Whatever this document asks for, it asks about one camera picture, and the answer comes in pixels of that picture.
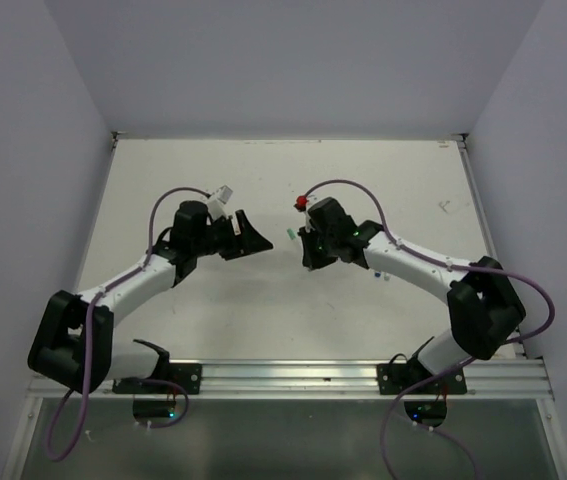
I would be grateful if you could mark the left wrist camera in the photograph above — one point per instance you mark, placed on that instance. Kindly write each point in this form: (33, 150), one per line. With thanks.
(217, 201)

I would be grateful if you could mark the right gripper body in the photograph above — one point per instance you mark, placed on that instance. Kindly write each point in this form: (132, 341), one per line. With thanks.
(327, 237)

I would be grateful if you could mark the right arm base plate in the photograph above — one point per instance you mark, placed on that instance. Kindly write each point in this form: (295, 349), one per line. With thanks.
(399, 373)

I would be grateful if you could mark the aluminium rail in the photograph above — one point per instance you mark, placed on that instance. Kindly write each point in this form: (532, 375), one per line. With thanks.
(356, 379)

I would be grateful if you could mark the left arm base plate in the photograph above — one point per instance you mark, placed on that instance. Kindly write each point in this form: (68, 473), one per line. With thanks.
(187, 375)

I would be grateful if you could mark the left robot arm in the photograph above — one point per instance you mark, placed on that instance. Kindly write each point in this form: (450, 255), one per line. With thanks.
(74, 344)

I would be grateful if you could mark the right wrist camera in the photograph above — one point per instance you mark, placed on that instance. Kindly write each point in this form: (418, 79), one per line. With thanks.
(303, 203)

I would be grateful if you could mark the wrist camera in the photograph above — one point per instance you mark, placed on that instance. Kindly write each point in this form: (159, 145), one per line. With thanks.
(217, 201)
(303, 203)

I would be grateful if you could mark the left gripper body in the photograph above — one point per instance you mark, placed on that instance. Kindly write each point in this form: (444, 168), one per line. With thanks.
(213, 240)

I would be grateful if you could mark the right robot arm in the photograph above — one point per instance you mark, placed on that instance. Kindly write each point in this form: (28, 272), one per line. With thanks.
(484, 309)

